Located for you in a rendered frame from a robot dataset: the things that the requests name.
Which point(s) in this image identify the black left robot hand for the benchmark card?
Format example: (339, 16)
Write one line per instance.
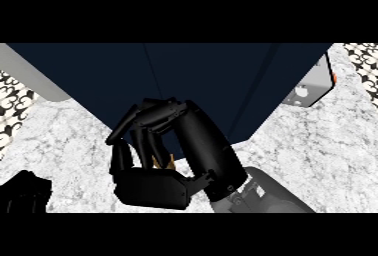
(24, 193)

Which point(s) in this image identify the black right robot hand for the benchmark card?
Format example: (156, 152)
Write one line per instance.
(212, 150)

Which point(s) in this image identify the small tan bottle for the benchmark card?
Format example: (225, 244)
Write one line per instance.
(163, 163)

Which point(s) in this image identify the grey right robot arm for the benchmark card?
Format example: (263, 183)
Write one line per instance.
(275, 200)

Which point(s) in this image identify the large dark navy cabinet door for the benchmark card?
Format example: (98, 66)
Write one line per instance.
(197, 73)

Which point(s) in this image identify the pale grey cabinet panel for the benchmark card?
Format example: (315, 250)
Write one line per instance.
(30, 76)

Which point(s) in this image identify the grey appliance with orange trim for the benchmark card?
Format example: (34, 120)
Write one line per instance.
(312, 86)

